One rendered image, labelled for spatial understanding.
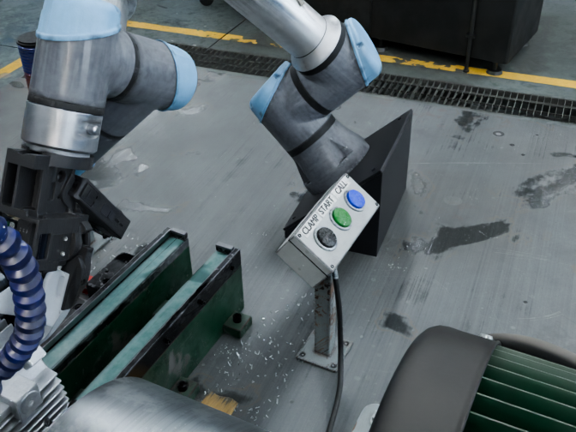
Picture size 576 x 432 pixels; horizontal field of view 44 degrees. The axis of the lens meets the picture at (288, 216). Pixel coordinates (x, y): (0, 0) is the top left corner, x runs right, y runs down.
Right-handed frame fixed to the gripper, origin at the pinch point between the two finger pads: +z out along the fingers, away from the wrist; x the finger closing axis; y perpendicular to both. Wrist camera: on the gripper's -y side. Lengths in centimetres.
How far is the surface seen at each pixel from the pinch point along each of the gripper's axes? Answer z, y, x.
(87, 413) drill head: -1.3, 13.4, 17.2
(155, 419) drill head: -2.0, 11.2, 22.3
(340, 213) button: -16.9, -31.7, 19.8
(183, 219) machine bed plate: -3, -63, -23
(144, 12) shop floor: -76, -352, -256
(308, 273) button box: -8.8, -26.6, 18.9
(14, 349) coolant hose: -6.7, 18.4, 13.2
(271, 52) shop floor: -63, -328, -142
